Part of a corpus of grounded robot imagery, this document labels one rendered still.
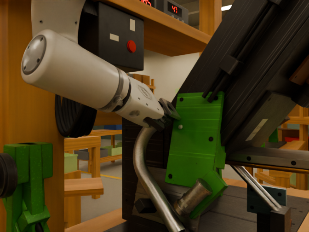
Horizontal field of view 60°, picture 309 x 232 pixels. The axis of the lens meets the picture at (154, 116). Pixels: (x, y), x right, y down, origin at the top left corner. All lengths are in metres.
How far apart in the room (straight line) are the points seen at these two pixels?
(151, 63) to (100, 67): 11.23
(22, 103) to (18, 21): 0.18
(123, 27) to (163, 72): 10.51
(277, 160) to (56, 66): 0.48
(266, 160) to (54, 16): 0.51
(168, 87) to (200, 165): 10.50
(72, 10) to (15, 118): 0.30
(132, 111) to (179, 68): 10.41
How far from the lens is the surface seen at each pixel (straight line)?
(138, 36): 0.79
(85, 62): 0.42
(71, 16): 0.50
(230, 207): 1.01
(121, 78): 0.47
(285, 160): 0.64
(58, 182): 0.74
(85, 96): 0.44
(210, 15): 1.52
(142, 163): 0.63
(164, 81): 11.17
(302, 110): 3.83
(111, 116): 0.96
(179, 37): 1.01
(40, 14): 0.49
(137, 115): 0.51
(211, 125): 0.58
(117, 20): 0.75
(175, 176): 0.60
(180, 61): 10.93
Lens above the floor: 1.22
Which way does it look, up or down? level
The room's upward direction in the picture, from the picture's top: straight up
